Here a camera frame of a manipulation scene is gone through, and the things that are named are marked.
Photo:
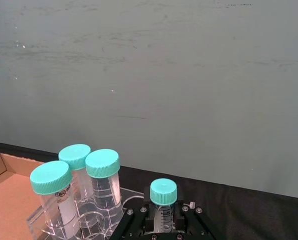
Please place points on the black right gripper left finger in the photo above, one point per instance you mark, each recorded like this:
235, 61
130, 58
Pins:
125, 223

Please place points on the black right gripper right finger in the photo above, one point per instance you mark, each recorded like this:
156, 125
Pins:
201, 222

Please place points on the small teal-capped clear tube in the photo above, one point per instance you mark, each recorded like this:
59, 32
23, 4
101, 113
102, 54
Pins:
163, 191

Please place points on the clear plastic tube rack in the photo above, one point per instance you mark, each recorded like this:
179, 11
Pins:
91, 220

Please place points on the black table cloth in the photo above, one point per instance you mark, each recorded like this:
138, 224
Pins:
258, 215

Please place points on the labelled teal-capped clear tube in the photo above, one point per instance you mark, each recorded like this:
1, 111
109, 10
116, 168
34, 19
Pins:
51, 177

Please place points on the shallow brown cardboard tray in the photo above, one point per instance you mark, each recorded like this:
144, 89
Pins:
9, 200

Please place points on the plain pale wall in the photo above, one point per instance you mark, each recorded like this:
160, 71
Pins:
163, 75

